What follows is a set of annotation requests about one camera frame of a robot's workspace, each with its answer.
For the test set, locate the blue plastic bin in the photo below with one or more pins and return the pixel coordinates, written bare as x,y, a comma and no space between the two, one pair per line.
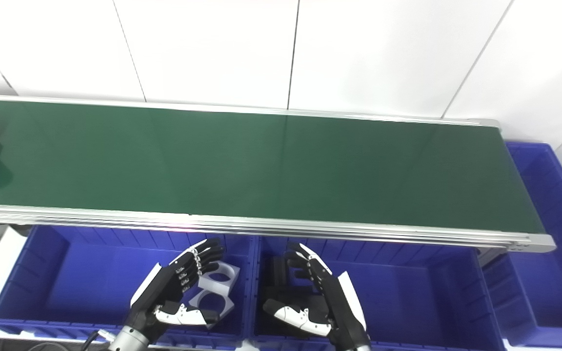
549,273
81,282
408,297

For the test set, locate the right black silver robot arm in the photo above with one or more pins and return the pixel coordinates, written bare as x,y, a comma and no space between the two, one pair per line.
359,348

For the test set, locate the left black silver robot arm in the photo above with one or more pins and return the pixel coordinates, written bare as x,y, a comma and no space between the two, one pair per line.
127,340

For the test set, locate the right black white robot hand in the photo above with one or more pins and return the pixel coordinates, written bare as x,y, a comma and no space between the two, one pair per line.
334,302

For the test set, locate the black cylinder block part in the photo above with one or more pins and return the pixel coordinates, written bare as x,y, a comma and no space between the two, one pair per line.
278,292

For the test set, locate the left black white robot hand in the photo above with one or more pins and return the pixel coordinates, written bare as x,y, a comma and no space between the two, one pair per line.
164,287

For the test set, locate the green conveyor belt aluminium frame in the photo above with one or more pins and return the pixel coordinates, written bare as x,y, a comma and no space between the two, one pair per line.
261,165

